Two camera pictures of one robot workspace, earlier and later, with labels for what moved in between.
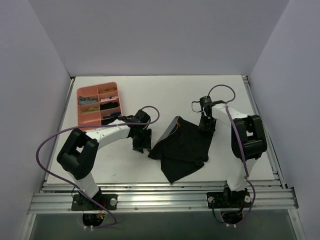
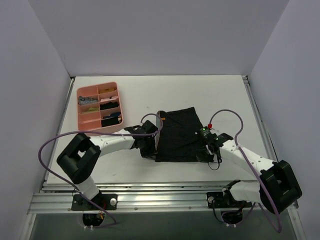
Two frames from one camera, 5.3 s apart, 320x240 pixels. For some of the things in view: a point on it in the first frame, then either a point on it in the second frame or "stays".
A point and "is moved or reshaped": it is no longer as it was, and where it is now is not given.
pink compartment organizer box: x=98 y=105 stays
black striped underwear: x=183 y=149 is moved or reshaped
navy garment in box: x=113 y=115 stays
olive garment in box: x=91 y=109 stays
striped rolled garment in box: x=83 y=100 stays
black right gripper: x=207 y=123 to x=207 y=153
